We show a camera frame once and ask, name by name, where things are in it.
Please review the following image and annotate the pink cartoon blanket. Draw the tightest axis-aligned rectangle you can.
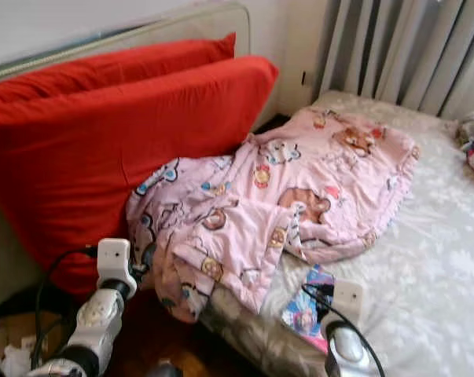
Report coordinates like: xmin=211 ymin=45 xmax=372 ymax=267
xmin=124 ymin=105 xmax=423 ymax=324

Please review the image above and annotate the bed with beige floral sheet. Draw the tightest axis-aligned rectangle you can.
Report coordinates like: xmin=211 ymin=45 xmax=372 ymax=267
xmin=200 ymin=90 xmax=474 ymax=377

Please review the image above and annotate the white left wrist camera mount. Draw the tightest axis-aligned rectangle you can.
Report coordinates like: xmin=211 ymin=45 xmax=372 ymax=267
xmin=97 ymin=238 xmax=132 ymax=286

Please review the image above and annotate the grey curtain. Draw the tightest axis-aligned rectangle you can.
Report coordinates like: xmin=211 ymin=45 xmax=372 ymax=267
xmin=314 ymin=0 xmax=474 ymax=119

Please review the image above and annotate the colourful comic book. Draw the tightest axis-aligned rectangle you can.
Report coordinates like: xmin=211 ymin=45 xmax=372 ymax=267
xmin=279 ymin=262 xmax=336 ymax=355

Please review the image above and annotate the large red fabric cushion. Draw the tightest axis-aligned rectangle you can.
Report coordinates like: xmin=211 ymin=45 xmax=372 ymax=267
xmin=0 ymin=54 xmax=280 ymax=297

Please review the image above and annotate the brown cardboard piece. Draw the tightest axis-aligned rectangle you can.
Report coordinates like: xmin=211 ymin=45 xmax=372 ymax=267
xmin=0 ymin=309 xmax=65 ymax=359

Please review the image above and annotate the white crumpled tissue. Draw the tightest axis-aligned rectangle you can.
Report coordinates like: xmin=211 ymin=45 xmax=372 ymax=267
xmin=0 ymin=345 xmax=34 ymax=377

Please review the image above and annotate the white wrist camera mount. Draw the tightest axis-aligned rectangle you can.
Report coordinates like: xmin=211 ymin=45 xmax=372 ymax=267
xmin=331 ymin=280 xmax=366 ymax=324
xmin=97 ymin=238 xmax=132 ymax=286

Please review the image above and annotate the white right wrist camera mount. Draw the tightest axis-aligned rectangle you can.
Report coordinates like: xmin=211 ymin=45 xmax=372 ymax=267
xmin=331 ymin=280 xmax=366 ymax=324

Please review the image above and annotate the silver left robot leg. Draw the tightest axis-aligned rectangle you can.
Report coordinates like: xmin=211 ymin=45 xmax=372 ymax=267
xmin=149 ymin=359 xmax=183 ymax=377

